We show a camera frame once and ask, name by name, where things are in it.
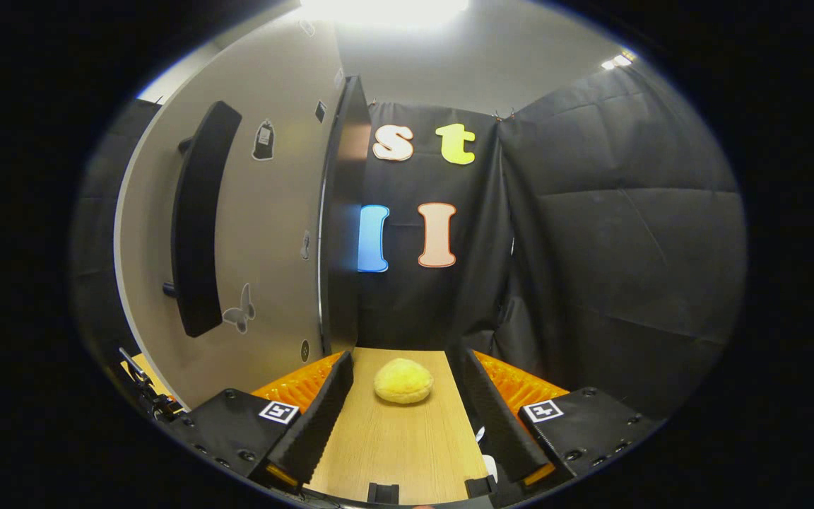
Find grey cabinet door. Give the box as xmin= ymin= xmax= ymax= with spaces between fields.
xmin=114 ymin=11 xmax=344 ymax=411

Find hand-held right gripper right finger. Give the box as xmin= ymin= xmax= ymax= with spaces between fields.
xmin=458 ymin=346 xmax=664 ymax=496

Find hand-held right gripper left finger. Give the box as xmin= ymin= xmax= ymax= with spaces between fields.
xmin=167 ymin=350 xmax=355 ymax=492

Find black cabinet door handle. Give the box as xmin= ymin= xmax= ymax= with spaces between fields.
xmin=162 ymin=100 xmax=243 ymax=339

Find large ceiling light panel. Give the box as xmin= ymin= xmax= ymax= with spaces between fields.
xmin=297 ymin=0 xmax=470 ymax=25

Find yellow plush ball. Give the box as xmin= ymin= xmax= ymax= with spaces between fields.
xmin=374 ymin=358 xmax=435 ymax=405

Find black backdrop cloth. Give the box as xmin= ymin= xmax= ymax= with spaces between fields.
xmin=71 ymin=64 xmax=747 ymax=421

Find dark metal device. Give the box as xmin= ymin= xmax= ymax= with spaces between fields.
xmin=119 ymin=346 xmax=185 ymax=423

